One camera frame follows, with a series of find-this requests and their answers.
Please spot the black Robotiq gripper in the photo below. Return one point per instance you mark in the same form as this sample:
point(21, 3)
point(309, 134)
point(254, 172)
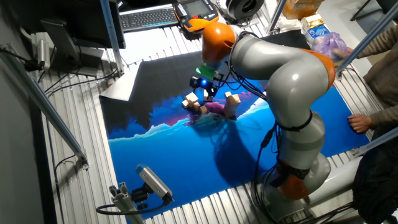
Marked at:
point(206, 83)

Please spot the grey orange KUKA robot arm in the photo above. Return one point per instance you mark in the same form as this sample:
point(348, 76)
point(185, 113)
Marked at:
point(292, 77)

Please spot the bare human hand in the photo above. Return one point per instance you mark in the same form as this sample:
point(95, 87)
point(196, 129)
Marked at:
point(359, 123)
point(343, 53)

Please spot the small wooden cube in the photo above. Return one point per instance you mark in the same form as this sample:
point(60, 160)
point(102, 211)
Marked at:
point(196, 105)
point(228, 93)
point(185, 104)
point(203, 109)

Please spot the blue landscape printed cloth mat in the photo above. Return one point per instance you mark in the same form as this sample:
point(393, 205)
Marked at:
point(186, 155)

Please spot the orange black teach pendant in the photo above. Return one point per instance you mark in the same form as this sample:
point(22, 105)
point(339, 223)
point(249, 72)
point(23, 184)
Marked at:
point(196, 14)

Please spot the black round spool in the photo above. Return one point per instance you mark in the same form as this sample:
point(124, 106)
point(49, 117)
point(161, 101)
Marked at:
point(236, 12)

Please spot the dark computer keyboard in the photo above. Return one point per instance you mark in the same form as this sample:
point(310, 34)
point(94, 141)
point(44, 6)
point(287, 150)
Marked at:
point(146, 18)

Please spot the white tissue paper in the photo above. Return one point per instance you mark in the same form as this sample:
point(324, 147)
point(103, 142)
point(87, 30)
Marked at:
point(289, 25)

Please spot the orange plastic bag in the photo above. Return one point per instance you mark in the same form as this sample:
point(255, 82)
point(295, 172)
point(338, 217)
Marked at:
point(298, 9)

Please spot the blue white carton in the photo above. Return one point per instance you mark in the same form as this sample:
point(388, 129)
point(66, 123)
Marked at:
point(317, 31)

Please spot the purple plastic bag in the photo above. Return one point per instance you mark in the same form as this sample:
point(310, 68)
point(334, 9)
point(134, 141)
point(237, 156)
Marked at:
point(329, 45)

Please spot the black computer monitor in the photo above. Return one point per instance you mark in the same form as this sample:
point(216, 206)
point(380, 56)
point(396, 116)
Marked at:
point(77, 18)

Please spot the black monitor stand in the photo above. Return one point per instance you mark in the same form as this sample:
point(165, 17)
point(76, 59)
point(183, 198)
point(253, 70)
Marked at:
point(62, 40)

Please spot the silver cylindrical device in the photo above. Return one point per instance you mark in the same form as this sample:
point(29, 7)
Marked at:
point(43, 54)

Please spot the white cylindrical roll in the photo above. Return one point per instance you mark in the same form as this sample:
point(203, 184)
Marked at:
point(339, 183)

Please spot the person in beige sweater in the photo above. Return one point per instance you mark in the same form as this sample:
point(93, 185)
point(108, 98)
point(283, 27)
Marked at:
point(384, 71)

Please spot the person in black jacket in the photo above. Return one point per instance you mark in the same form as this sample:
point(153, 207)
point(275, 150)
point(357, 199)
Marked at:
point(376, 180)

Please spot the black office chair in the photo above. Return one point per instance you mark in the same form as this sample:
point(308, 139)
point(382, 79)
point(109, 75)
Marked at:
point(384, 2)

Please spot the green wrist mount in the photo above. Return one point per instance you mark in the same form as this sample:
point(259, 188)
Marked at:
point(206, 72)

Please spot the silver camera with blue tip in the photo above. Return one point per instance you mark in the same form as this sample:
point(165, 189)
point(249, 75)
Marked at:
point(154, 182)

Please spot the aluminium frame post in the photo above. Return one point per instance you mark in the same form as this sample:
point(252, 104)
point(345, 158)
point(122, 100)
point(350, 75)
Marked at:
point(110, 34)

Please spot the black camera ball mount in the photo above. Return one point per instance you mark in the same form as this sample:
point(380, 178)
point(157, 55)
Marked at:
point(140, 195)

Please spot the aluminium profile bracket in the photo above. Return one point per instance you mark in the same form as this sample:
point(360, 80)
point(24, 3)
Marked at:
point(122, 200)

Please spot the aluminium frame beam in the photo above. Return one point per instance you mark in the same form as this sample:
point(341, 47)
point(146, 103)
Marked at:
point(376, 141)
point(46, 109)
point(367, 39)

